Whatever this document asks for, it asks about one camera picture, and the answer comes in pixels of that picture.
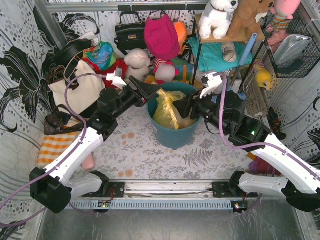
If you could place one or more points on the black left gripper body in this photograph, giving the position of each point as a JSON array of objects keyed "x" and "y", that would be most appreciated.
[{"x": 136, "y": 93}]

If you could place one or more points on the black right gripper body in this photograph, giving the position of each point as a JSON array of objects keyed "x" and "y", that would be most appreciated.
[{"x": 194, "y": 107}]

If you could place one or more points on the yellow plastic trash bag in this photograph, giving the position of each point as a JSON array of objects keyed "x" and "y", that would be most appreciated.
[{"x": 167, "y": 115}]

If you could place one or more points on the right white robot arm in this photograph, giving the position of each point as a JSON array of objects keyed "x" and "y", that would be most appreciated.
[{"x": 298, "y": 183}]

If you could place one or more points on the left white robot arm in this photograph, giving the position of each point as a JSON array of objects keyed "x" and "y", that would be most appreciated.
[{"x": 52, "y": 186}]

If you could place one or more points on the teal plastic trash bin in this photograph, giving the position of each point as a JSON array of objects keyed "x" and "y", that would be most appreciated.
[{"x": 172, "y": 138}]

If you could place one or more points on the cream canvas tote bag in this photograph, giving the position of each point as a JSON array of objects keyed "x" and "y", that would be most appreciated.
[{"x": 82, "y": 97}]

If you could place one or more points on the pink faced striped doll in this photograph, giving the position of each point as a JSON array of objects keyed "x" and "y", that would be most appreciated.
[{"x": 164, "y": 71}]

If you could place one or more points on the white plush lamb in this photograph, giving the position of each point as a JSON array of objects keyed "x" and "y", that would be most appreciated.
[{"x": 138, "y": 62}]

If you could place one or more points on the rainbow striped folded towel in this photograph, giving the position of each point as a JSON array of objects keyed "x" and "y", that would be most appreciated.
[{"x": 185, "y": 72}]

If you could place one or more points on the red folded clothes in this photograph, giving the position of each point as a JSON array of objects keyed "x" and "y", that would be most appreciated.
[{"x": 119, "y": 67}]

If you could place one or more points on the white shoe box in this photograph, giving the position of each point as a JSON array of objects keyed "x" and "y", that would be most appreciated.
[{"x": 218, "y": 90}]

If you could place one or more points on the teal folded cloth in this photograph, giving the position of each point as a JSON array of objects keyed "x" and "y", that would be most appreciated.
[{"x": 211, "y": 57}]

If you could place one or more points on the magenta felt hat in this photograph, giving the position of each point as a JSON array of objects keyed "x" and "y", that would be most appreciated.
[{"x": 161, "y": 38}]

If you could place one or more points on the black leather handbag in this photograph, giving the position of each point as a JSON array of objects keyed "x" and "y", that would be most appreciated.
[{"x": 130, "y": 36}]

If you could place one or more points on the colourful rainbow cloth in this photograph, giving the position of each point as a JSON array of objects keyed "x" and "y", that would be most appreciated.
[{"x": 100, "y": 57}]

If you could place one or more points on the orange plush toy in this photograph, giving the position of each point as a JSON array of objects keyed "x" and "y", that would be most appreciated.
[{"x": 181, "y": 31}]

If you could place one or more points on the yellow plush duck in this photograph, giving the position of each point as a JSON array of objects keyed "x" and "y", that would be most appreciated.
[{"x": 262, "y": 76}]

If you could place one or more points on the black orange patterned cloth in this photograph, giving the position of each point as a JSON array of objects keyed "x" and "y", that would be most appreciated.
[{"x": 275, "y": 124}]

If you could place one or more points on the white plush dog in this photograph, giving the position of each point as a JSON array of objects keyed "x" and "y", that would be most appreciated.
[{"x": 216, "y": 18}]

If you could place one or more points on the magenta red sock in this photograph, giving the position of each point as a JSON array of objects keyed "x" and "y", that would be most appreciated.
[{"x": 260, "y": 166}]

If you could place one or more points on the brown plush teddy bear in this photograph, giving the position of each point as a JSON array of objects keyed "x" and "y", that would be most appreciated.
[{"x": 248, "y": 16}]

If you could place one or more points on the orange checkered cloth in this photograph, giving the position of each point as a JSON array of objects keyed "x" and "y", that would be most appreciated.
[{"x": 53, "y": 146}]

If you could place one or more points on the pink plush toy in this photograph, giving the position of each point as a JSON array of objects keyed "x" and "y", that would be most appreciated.
[{"x": 282, "y": 11}]

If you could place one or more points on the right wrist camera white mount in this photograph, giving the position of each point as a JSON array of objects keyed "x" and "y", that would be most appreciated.
[{"x": 211, "y": 82}]

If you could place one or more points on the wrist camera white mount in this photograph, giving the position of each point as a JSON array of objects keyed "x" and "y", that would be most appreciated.
[
  {"x": 116, "y": 79},
  {"x": 211, "y": 82}
]

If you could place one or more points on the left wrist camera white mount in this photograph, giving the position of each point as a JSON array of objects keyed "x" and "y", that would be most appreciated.
[{"x": 116, "y": 79}]

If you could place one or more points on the chenille mop with metal handle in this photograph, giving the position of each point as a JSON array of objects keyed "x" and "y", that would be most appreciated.
[{"x": 255, "y": 102}]

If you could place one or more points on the blue handled mop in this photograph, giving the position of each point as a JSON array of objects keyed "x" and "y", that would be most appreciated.
[{"x": 244, "y": 56}]

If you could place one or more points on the black wire basket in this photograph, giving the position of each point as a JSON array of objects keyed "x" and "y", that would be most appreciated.
[{"x": 296, "y": 68}]

